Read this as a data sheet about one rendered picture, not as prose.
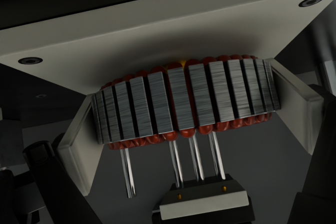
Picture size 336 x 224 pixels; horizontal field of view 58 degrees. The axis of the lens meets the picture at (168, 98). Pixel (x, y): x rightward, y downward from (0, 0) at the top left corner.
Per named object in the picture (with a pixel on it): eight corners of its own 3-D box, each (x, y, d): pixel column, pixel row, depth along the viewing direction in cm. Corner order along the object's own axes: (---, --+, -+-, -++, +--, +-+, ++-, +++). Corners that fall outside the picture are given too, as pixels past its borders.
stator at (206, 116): (55, 82, 14) (68, 161, 14) (296, 33, 14) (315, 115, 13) (115, 100, 25) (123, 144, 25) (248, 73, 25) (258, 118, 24)
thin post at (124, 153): (102, 84, 27) (120, 200, 25) (119, 81, 27) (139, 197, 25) (107, 87, 28) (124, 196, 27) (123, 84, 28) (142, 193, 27)
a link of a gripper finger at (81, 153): (89, 196, 15) (74, 199, 15) (109, 130, 22) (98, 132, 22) (70, 145, 14) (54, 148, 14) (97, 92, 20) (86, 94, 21)
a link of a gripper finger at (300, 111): (307, 100, 13) (325, 96, 13) (261, 59, 20) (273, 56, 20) (309, 156, 14) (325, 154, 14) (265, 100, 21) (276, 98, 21)
